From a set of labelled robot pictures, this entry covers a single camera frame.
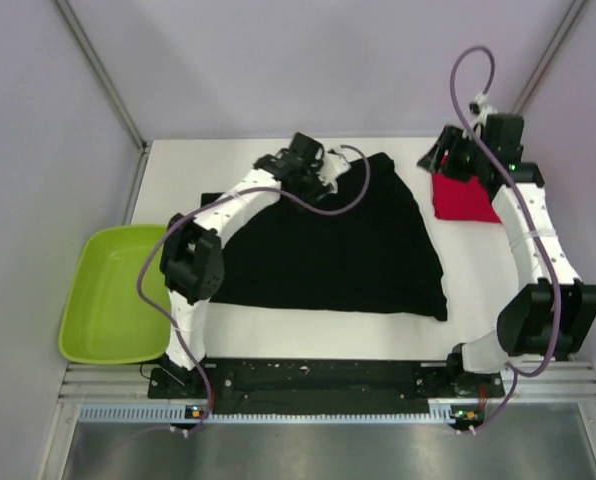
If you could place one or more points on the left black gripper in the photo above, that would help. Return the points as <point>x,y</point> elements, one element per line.
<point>318,188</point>

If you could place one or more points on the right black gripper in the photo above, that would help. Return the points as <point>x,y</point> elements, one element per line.
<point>449,141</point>

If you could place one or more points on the black t shirt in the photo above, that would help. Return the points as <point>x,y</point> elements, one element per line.
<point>375,258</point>

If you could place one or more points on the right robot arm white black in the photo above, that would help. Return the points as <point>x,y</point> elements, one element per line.
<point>553,310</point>

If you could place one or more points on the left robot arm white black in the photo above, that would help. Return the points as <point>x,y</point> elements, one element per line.
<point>192,257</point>

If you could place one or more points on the folded red t shirt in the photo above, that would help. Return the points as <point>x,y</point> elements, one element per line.
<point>457,201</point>

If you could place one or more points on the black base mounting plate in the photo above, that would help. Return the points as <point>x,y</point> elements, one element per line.
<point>319,386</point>

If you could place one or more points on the lime green plastic bin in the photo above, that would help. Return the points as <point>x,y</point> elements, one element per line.
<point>105,322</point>

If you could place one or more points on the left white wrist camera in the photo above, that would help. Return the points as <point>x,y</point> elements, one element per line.
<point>334,165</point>

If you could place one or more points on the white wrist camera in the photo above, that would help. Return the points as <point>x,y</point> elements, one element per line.
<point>480,109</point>
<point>334,165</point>

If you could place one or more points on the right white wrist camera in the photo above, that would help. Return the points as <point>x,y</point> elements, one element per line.
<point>480,109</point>

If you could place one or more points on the left aluminium frame post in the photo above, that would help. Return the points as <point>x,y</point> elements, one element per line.
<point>99,72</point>

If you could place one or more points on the aluminium frame post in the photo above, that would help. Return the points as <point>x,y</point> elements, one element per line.
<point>99,72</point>
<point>572,17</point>

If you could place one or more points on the right aluminium frame post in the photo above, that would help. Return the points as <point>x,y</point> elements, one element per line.
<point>572,17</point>

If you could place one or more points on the grey slotted cable duct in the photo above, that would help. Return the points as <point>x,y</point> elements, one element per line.
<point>180,414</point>

